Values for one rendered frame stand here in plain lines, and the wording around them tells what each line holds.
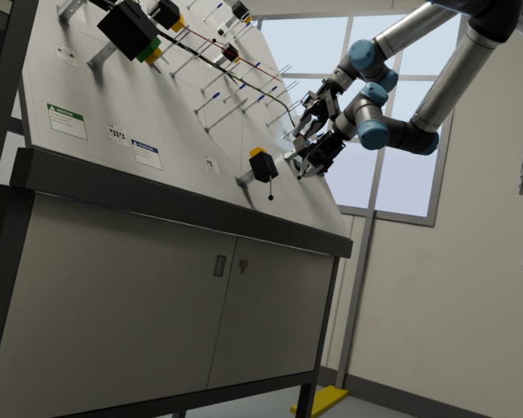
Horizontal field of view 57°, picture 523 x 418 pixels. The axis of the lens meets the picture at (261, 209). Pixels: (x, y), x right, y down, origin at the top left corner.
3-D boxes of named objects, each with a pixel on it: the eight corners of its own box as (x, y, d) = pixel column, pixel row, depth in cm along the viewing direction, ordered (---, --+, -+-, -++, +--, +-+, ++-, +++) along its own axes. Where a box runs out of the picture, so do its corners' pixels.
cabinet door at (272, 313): (315, 371, 165) (336, 257, 168) (209, 391, 122) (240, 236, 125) (309, 368, 167) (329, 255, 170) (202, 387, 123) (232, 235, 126)
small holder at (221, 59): (201, 45, 151) (217, 30, 148) (221, 63, 157) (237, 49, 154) (201, 53, 148) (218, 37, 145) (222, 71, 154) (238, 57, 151)
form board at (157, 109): (25, 150, 77) (31, 144, 77) (-18, -186, 119) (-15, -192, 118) (347, 241, 172) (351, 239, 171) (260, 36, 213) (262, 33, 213)
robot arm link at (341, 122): (359, 131, 134) (337, 111, 135) (349, 142, 137) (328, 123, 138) (368, 123, 140) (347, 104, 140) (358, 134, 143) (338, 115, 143)
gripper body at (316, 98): (310, 115, 166) (333, 86, 164) (324, 125, 160) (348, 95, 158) (297, 103, 161) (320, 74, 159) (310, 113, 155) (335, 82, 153)
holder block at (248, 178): (246, 211, 121) (276, 191, 116) (232, 170, 126) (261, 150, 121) (256, 214, 124) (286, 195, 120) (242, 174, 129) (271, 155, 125)
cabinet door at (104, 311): (207, 390, 122) (237, 235, 125) (-20, 431, 78) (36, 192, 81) (201, 387, 123) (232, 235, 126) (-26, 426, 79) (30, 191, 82)
